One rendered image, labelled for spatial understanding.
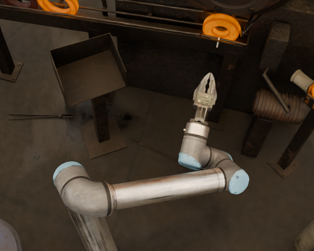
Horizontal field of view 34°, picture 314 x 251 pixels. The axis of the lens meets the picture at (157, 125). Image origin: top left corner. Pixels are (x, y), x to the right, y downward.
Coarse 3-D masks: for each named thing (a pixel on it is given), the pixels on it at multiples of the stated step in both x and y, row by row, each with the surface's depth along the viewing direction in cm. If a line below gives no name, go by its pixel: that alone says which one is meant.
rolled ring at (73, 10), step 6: (42, 0) 226; (66, 0) 222; (72, 0) 221; (42, 6) 230; (48, 6) 230; (54, 6) 232; (72, 6) 224; (78, 6) 227; (66, 12) 230; (72, 12) 228
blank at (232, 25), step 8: (208, 16) 213; (216, 16) 210; (224, 16) 210; (208, 24) 213; (216, 24) 212; (224, 24) 211; (232, 24) 210; (208, 32) 218; (216, 32) 219; (224, 32) 219; (232, 32) 214
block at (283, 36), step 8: (272, 24) 211; (280, 24) 210; (288, 24) 211; (272, 32) 209; (280, 32) 209; (288, 32) 209; (272, 40) 208; (280, 40) 207; (288, 40) 207; (264, 48) 218; (272, 48) 212; (280, 48) 211; (264, 56) 218; (272, 56) 217; (280, 56) 216; (264, 64) 223; (272, 64) 222; (272, 72) 226
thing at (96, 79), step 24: (72, 48) 215; (96, 48) 221; (72, 72) 221; (96, 72) 220; (120, 72) 220; (72, 96) 216; (96, 96) 215; (96, 120) 248; (96, 144) 270; (120, 144) 271
